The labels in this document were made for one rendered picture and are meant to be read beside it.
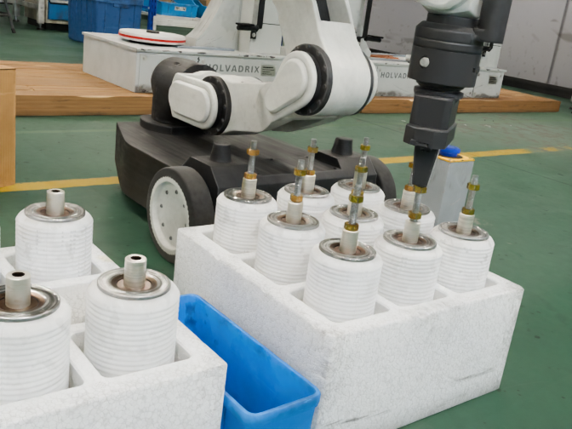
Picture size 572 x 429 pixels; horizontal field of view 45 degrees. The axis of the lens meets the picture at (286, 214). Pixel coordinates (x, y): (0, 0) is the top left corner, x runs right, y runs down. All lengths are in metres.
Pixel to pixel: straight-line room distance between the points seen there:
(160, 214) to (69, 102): 1.40
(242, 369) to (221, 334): 0.06
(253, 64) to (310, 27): 1.90
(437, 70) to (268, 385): 0.45
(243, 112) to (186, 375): 0.95
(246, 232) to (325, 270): 0.21
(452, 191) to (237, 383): 0.55
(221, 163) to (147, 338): 0.75
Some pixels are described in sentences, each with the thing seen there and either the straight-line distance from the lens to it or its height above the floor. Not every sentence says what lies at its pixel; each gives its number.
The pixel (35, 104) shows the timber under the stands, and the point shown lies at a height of 0.04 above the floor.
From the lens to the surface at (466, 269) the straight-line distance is 1.04.
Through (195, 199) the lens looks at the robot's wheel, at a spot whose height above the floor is 0.16.
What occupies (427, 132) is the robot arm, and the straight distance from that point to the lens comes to 0.88.
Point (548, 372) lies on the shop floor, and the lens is 1.29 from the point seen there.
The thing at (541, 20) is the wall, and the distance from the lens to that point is 6.75.
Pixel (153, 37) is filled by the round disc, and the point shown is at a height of 0.30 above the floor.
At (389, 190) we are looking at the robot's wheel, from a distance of 1.68.
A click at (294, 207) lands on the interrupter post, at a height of 0.28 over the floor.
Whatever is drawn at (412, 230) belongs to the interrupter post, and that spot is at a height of 0.27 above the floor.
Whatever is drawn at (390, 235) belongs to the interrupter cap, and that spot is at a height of 0.25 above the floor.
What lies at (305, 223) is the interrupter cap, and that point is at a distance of 0.98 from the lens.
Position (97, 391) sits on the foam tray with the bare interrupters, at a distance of 0.69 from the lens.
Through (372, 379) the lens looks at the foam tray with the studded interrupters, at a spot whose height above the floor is 0.10.
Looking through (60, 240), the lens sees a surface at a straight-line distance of 0.90.
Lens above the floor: 0.56
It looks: 18 degrees down
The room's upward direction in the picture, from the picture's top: 8 degrees clockwise
